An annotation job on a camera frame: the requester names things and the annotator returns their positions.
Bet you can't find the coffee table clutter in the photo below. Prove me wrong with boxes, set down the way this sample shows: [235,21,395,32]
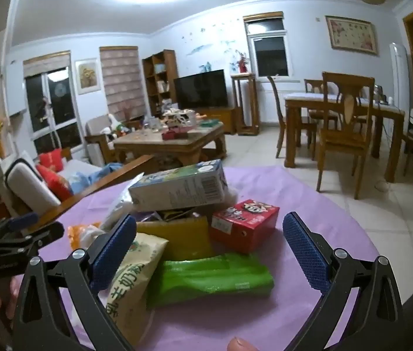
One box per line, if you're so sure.
[133,109,223,141]

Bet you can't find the cream milk powder bag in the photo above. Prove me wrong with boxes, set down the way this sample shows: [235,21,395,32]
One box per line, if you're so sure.
[106,232,170,346]

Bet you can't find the red cushion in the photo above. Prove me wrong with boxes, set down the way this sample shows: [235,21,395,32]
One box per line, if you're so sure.
[35,164,74,201]
[38,149,64,172]

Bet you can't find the grey armchair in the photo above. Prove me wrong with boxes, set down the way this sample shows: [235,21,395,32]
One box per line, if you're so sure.
[84,114,120,166]

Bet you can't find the small framed picture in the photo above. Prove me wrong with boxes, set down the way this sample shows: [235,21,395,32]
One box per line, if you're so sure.
[75,58,102,95]

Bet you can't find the wooden bookshelf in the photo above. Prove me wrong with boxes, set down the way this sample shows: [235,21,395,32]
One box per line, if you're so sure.
[141,49,179,118]

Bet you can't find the striped window blind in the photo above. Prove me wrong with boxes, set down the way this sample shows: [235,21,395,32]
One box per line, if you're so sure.
[99,46,147,122]

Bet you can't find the yellow packet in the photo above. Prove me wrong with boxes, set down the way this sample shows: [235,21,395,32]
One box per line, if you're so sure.
[136,216,216,261]

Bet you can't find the wooden dining table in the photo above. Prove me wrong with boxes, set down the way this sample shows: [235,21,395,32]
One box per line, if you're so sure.
[283,91,405,183]

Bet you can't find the clear plastic bag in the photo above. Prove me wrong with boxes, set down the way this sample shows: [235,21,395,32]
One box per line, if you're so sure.
[100,172,145,231]

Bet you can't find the blue green milk carton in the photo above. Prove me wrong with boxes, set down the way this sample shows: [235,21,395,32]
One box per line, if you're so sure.
[128,160,229,213]

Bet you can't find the purple tablecloth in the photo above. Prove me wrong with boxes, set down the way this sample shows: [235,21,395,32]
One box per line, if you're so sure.
[40,166,380,351]

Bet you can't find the wooden television cabinet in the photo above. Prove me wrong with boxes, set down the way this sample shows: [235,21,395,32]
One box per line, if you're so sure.
[192,107,237,135]

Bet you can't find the white standing air conditioner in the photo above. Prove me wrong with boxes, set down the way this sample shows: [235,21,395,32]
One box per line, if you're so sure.
[389,43,410,111]

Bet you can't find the glass balcony door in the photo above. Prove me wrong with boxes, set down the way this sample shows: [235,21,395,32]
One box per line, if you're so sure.
[23,50,83,154]

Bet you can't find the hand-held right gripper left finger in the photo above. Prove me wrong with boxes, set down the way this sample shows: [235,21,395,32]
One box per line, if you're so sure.
[12,214,137,351]

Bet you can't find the white cushion with black edging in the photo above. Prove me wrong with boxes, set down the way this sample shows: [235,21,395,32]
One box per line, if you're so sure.
[4,159,61,213]

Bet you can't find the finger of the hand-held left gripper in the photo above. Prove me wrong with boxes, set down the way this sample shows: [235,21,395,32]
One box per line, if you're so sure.
[0,212,40,242]
[0,221,65,254]

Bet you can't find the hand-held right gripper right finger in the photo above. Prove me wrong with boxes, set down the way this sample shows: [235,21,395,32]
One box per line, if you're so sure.
[282,211,404,351]

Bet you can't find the orange white wrapper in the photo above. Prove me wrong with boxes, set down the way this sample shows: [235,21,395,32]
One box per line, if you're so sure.
[68,222,102,253]

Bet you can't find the red flower vase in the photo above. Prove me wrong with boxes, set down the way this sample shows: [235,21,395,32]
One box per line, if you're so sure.
[236,49,250,74]

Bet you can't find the window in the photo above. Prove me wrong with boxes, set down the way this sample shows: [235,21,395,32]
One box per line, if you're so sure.
[243,12,290,79]

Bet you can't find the person's right hand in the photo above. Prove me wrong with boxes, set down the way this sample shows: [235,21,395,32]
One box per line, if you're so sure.
[227,337,262,351]

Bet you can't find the tall wooden plant stand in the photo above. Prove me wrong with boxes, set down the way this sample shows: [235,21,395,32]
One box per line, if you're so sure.
[230,73,260,136]

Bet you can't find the blue cloth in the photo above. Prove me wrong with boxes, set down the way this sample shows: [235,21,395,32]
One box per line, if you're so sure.
[70,163,124,193]

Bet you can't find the red snack box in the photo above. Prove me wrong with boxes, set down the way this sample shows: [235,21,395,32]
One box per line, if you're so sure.
[209,199,280,254]

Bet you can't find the large framed picture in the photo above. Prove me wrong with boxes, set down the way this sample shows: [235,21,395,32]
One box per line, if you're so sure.
[325,15,379,56]

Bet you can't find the green tissue packet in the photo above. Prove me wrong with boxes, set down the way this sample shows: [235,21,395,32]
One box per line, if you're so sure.
[147,253,275,309]

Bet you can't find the wooden sofa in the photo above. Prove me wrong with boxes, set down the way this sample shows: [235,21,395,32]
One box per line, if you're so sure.
[0,150,156,229]

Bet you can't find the wooden coffee table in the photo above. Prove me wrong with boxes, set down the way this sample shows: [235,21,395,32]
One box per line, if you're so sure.
[113,121,227,166]

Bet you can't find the black television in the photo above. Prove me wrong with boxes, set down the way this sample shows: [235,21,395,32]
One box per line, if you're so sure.
[173,69,228,109]

